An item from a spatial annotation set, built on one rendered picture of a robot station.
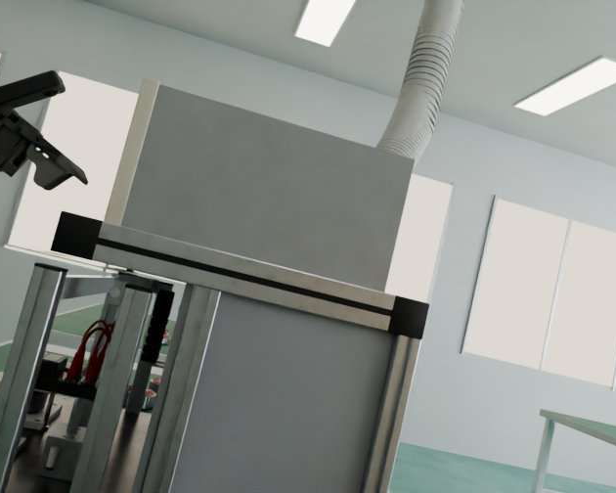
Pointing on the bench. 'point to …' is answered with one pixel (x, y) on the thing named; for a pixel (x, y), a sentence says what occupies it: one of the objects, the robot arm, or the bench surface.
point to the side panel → (280, 402)
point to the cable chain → (157, 329)
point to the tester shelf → (237, 275)
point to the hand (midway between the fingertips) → (83, 174)
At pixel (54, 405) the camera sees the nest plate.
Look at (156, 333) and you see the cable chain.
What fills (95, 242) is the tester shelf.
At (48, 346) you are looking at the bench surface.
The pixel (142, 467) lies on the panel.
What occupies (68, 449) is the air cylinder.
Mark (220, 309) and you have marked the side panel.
